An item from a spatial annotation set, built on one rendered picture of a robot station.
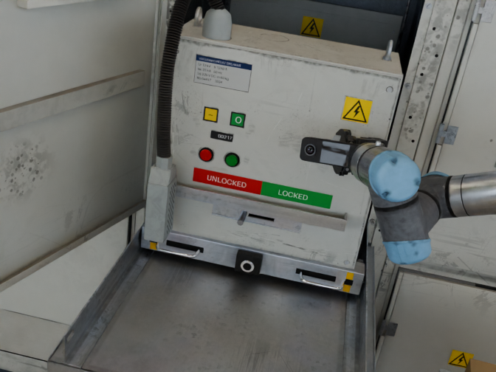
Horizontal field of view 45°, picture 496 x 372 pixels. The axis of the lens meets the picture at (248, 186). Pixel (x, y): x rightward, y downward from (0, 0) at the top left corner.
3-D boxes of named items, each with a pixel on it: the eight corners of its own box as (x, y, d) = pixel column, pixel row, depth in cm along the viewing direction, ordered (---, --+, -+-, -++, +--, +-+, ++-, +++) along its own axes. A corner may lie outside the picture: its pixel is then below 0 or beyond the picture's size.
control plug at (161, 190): (163, 244, 135) (169, 174, 127) (142, 240, 135) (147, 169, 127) (173, 227, 141) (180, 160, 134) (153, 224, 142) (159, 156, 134)
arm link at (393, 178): (384, 215, 95) (370, 164, 93) (363, 198, 105) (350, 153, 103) (430, 198, 95) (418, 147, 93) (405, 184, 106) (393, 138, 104)
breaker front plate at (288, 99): (350, 277, 141) (401, 79, 120) (153, 233, 146) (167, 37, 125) (351, 274, 142) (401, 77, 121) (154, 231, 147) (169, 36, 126)
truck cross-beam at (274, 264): (359, 295, 142) (364, 274, 140) (140, 247, 148) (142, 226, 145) (359, 283, 147) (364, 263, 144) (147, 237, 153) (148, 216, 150)
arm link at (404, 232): (446, 238, 106) (432, 180, 103) (424, 268, 98) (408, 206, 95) (404, 240, 111) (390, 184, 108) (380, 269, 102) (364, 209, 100)
